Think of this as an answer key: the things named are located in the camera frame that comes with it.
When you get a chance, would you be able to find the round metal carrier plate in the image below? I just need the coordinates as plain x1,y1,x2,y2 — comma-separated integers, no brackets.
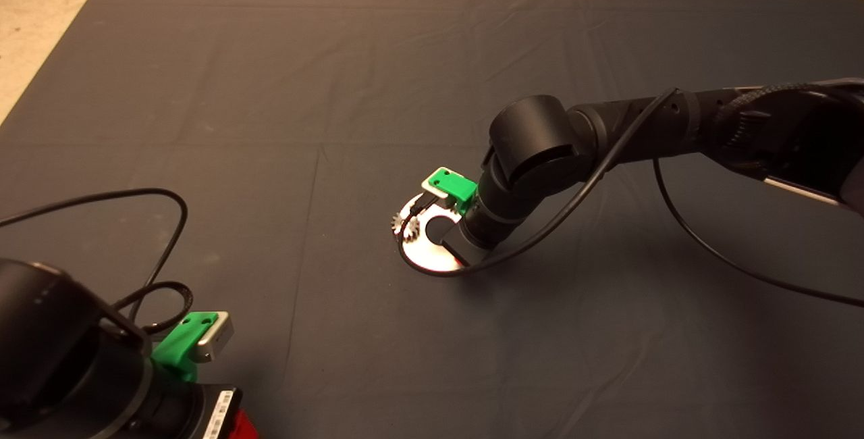
397,191,477,276

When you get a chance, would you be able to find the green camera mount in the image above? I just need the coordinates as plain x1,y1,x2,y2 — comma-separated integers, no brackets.
152,312,218,383
432,167,479,215

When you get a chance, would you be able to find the thin black right camera cable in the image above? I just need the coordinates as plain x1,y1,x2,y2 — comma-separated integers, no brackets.
398,88,864,309

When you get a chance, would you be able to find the thin black left camera cable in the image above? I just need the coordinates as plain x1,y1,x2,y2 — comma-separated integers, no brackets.
0,188,196,336

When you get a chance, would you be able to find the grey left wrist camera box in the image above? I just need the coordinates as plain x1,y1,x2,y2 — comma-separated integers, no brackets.
197,312,234,363

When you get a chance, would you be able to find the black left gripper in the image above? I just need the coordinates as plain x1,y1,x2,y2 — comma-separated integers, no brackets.
182,385,260,439

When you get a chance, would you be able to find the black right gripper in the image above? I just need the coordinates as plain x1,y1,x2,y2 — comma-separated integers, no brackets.
442,233,488,268

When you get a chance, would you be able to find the thin black camera cable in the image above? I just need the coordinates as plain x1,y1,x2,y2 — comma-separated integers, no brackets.
398,88,864,309
0,188,196,336

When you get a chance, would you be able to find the black braided right arm hose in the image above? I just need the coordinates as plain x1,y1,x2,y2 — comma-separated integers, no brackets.
714,81,864,163

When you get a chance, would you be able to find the small steel planetary gear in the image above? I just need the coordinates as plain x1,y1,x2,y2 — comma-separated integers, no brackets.
390,213,421,242

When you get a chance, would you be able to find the green left camera mount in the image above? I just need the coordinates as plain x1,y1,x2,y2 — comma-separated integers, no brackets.
152,312,218,383

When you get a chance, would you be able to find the green right camera mount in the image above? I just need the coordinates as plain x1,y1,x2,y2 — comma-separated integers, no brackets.
432,167,479,215

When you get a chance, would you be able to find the dark grey table cloth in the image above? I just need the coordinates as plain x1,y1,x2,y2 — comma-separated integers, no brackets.
0,0,864,439

